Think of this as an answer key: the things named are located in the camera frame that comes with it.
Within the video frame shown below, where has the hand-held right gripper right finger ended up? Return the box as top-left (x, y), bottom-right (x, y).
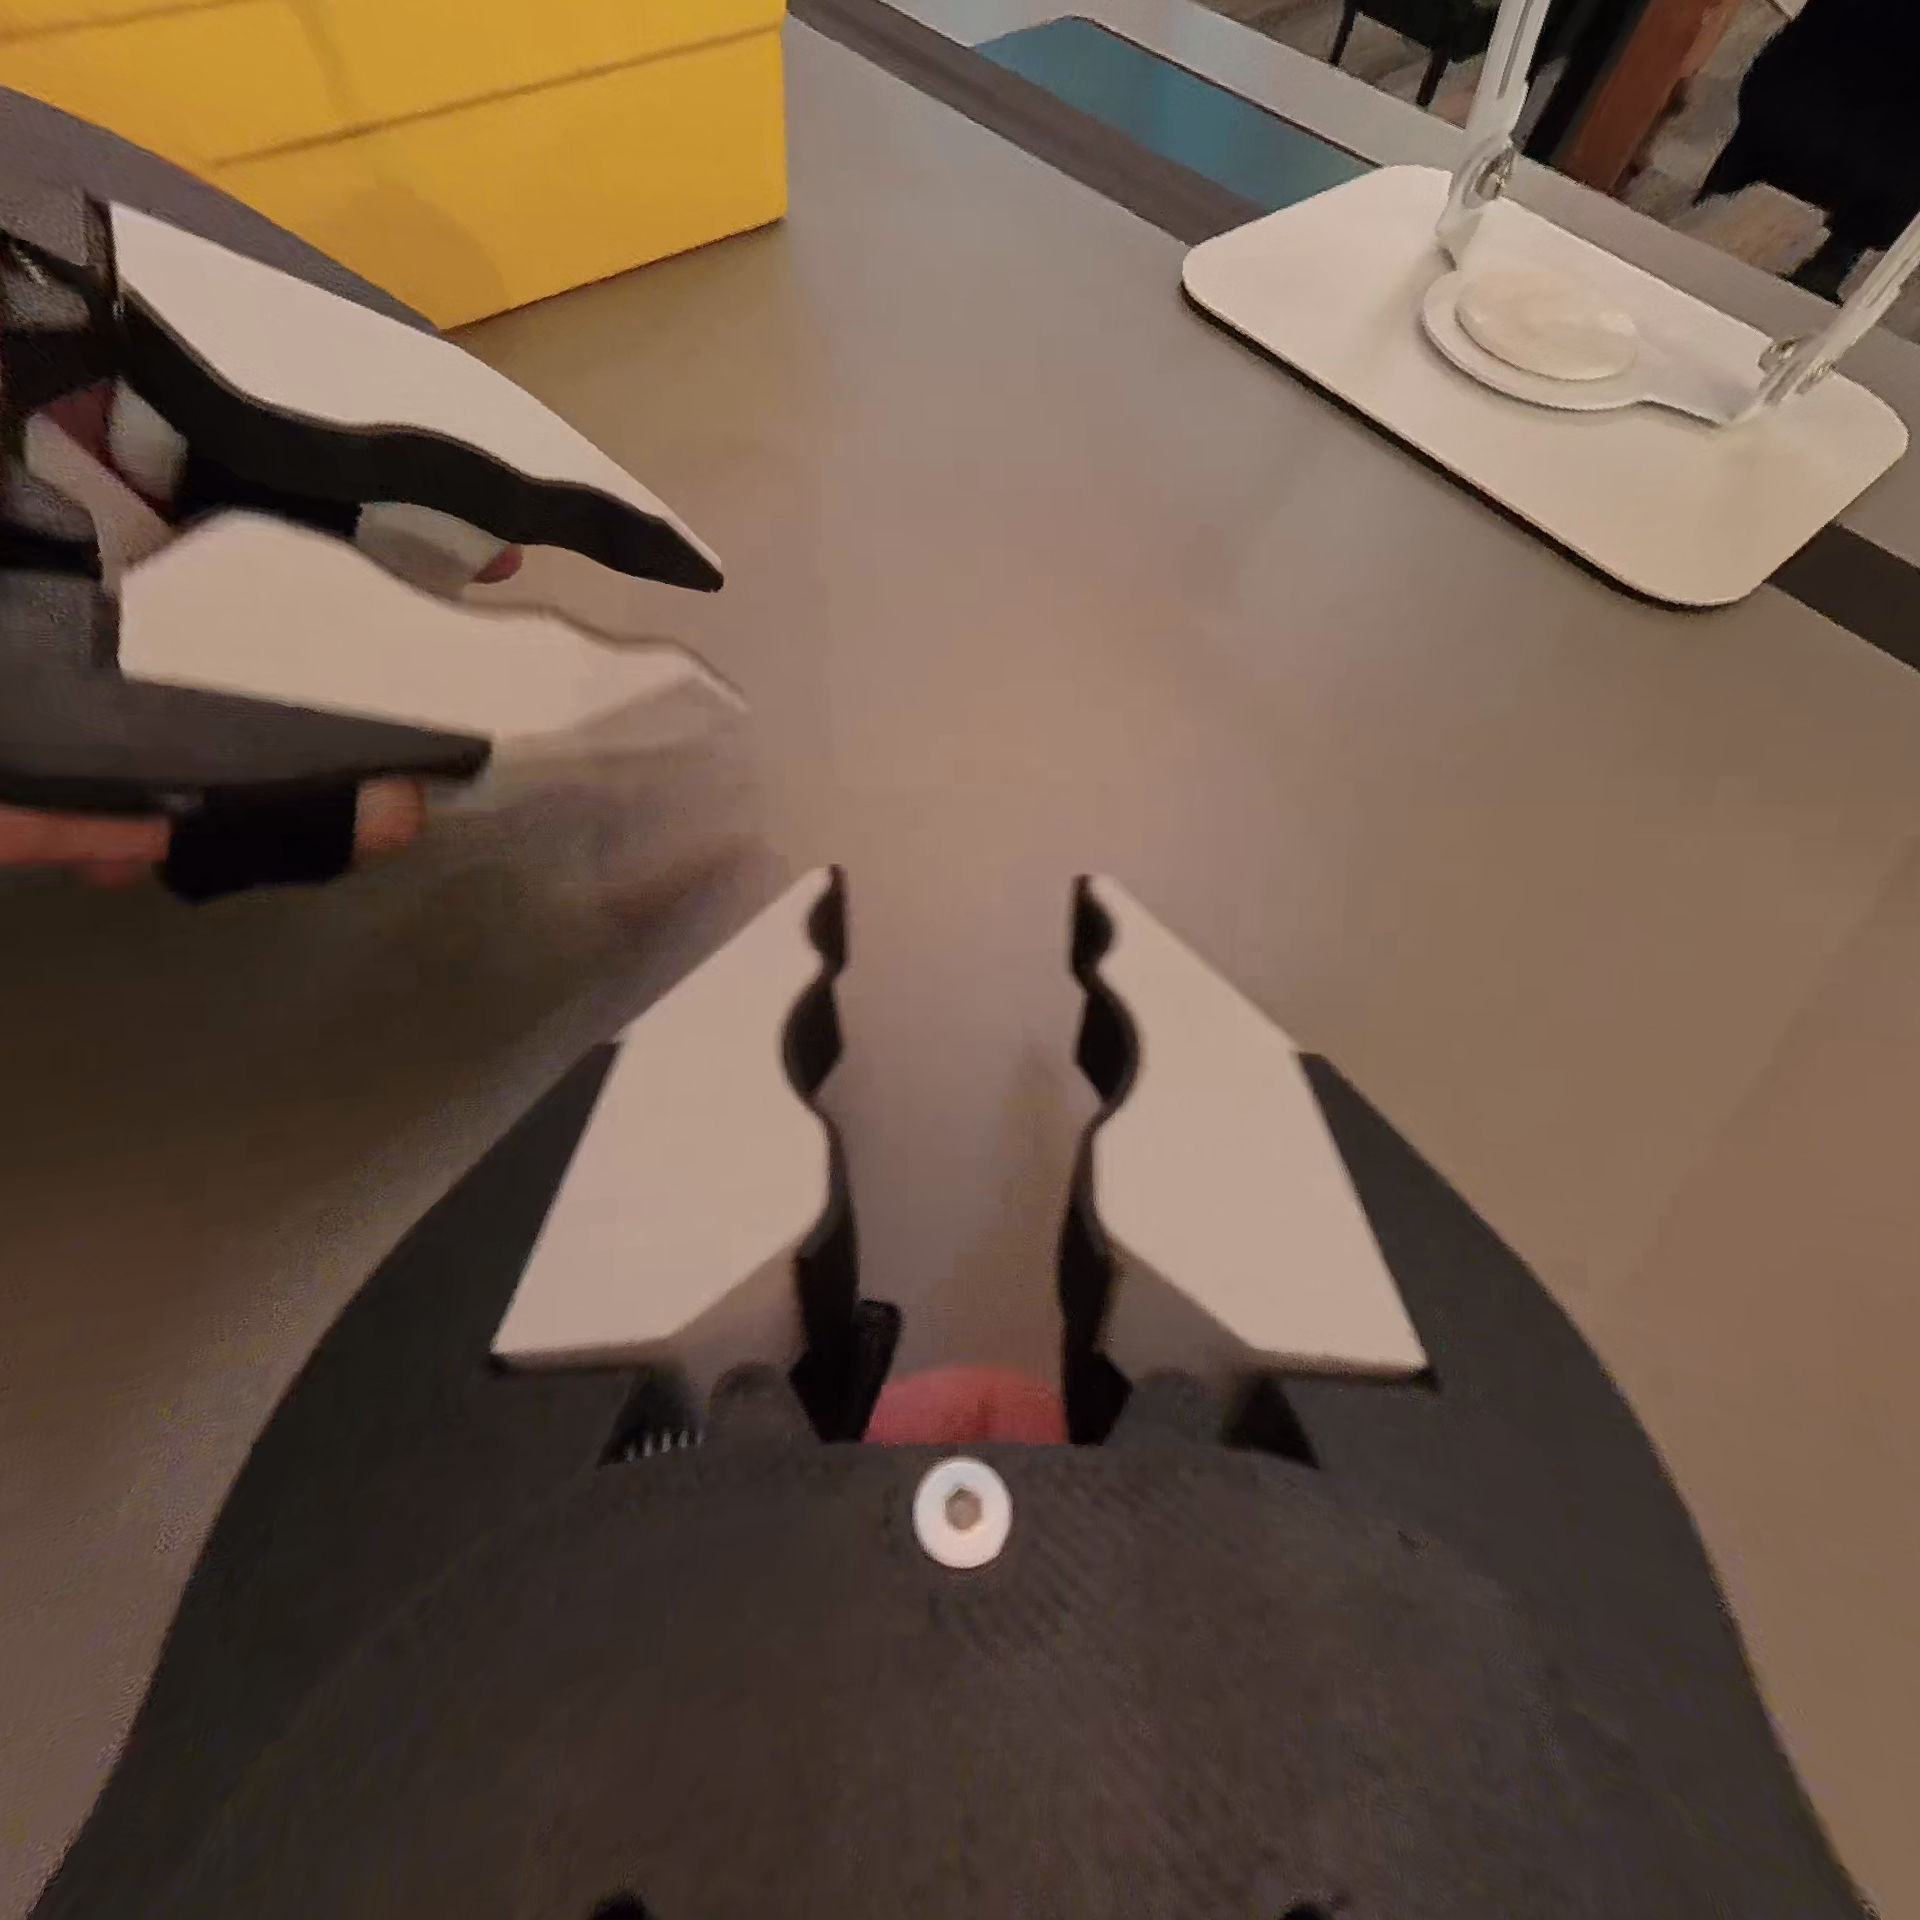
top-left (1056, 874), bottom-right (1436, 1415)

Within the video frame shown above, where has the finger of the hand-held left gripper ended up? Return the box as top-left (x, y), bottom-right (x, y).
top-left (112, 510), bottom-right (752, 745)
top-left (105, 199), bottom-right (727, 596)

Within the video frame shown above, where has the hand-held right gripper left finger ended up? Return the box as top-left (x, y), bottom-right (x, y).
top-left (492, 862), bottom-right (866, 1408)

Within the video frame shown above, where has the yellow plastic bin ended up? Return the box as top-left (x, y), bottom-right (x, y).
top-left (0, 0), bottom-right (791, 334)

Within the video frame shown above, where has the person's left hand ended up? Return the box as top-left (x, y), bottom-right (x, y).
top-left (0, 778), bottom-right (431, 891)

